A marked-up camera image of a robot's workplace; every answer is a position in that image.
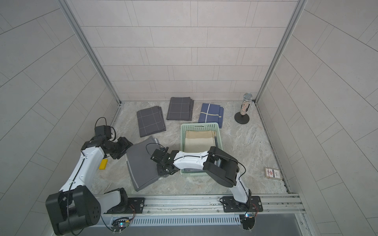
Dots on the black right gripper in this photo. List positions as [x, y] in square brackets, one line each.
[159, 170]

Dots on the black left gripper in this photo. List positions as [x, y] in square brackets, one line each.
[126, 144]

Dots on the plain grey pillowcase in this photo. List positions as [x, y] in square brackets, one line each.
[142, 169]

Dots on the beige and grey pillowcase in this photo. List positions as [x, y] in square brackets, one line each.
[199, 141]

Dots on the dark grey checked pillowcase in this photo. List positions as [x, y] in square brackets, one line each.
[180, 109]
[150, 121]

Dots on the light green plastic basket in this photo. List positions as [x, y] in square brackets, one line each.
[201, 127]

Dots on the blue pillowcase yellow stripe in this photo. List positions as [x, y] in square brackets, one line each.
[211, 113]

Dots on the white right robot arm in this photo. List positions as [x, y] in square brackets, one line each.
[219, 165]

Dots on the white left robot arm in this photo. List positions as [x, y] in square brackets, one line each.
[75, 207]

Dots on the dark grey checked pillowcase back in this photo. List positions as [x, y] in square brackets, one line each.
[180, 109]

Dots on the yellow small block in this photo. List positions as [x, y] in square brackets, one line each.
[103, 164]

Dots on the left green circuit board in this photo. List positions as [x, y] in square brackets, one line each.
[119, 224]

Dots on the right round circuit board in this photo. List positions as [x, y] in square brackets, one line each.
[247, 221]

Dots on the small printed card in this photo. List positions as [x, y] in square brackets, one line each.
[272, 173]

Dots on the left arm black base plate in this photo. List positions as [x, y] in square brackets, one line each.
[129, 206]

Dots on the aluminium front rail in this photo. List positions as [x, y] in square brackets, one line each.
[203, 210]

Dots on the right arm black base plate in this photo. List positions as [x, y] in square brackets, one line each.
[229, 204]

